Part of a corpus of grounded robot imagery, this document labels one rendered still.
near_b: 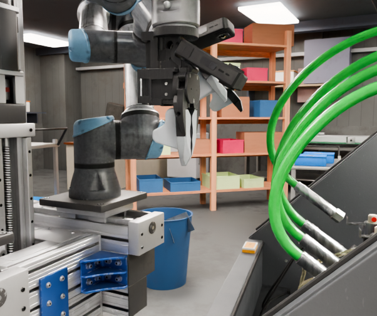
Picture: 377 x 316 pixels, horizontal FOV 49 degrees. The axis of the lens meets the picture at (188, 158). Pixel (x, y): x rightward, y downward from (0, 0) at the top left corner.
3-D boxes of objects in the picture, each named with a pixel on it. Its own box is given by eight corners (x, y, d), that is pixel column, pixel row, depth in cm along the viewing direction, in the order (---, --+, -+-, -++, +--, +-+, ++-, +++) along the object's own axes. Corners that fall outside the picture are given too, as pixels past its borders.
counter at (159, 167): (171, 175, 894) (171, 136, 886) (101, 194, 678) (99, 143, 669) (141, 172, 929) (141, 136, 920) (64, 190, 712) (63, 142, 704)
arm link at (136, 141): (114, 164, 125) (109, 5, 137) (163, 163, 129) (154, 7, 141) (116, 155, 114) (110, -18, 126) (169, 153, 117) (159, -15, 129)
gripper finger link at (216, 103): (227, 126, 86) (199, 94, 87) (248, 107, 84) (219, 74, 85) (224, 126, 83) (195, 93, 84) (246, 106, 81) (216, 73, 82)
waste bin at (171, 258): (208, 276, 327) (208, 205, 321) (181, 300, 286) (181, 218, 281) (154, 266, 349) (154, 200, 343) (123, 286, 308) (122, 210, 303)
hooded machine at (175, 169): (210, 177, 854) (210, 112, 840) (197, 182, 800) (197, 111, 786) (180, 175, 884) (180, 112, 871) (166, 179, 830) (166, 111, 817)
